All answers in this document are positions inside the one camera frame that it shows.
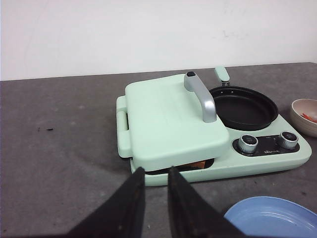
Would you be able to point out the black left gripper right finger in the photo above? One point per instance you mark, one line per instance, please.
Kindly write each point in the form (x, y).
(190, 216)

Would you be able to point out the silver control knob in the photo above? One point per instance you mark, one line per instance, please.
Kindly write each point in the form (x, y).
(287, 140)
(247, 143)

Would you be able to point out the silver left control knob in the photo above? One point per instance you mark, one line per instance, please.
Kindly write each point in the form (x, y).
(247, 143)

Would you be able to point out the toast bread slice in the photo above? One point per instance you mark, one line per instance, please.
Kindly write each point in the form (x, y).
(195, 165)

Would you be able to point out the blue plastic plate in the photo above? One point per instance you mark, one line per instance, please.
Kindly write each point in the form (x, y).
(268, 216)

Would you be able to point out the mint green breakfast maker base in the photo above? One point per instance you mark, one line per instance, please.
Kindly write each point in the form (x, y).
(268, 157)

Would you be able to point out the silver right control knob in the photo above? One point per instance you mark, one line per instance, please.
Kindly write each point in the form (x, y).
(287, 140)

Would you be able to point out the black round frying pan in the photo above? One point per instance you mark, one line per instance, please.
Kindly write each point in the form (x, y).
(242, 108)

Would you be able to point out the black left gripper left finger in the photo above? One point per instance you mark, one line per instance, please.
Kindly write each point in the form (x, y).
(121, 216)

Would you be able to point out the beige ribbed ceramic bowl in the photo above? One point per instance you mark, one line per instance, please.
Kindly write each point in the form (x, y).
(303, 114)

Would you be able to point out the breakfast maker hinged lid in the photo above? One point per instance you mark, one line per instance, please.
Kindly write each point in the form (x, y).
(169, 121)

